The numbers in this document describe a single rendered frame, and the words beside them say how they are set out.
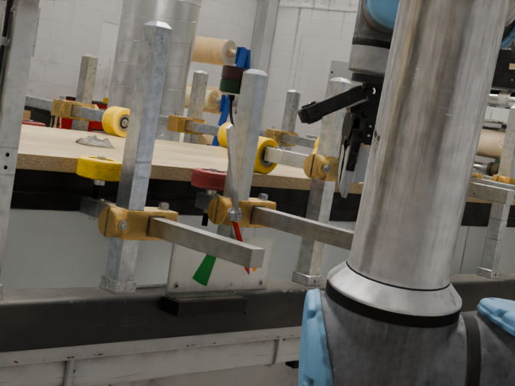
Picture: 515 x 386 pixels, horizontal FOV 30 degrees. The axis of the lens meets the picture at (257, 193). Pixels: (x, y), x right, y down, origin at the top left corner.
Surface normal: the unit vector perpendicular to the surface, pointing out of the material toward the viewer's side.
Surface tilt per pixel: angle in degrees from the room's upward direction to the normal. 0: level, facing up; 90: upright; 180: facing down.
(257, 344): 90
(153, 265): 90
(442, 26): 98
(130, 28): 92
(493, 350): 46
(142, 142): 90
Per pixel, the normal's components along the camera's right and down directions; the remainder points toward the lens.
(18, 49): 0.72, 0.18
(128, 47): -0.62, -0.04
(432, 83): -0.29, 0.18
